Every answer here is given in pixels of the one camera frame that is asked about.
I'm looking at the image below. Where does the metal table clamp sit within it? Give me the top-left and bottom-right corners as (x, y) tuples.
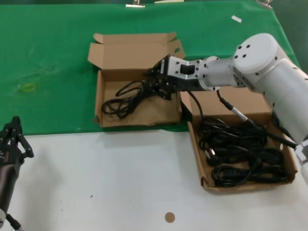
(256, 0), (274, 10)
(125, 0), (146, 9)

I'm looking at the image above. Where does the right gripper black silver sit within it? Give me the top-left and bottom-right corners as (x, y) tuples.
(143, 55), (181, 101)

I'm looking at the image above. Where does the robot cable with silver connector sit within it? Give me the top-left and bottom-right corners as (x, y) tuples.
(5, 213), (24, 231)
(217, 90), (298, 148)

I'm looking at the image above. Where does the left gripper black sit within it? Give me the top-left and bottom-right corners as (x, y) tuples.
(0, 116), (34, 169)

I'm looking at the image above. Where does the green tablecloth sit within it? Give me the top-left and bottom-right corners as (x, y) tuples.
(0, 1), (308, 137)

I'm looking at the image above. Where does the open brown cardboard box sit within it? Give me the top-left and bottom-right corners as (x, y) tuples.
(180, 85), (298, 195)
(87, 32), (186, 128)

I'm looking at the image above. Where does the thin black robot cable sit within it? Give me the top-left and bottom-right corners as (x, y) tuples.
(187, 89), (207, 123)

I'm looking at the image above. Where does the black power cable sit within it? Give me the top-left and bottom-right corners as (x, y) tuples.
(211, 166), (289, 188)
(204, 147), (286, 168)
(197, 117), (269, 147)
(101, 78), (159, 120)

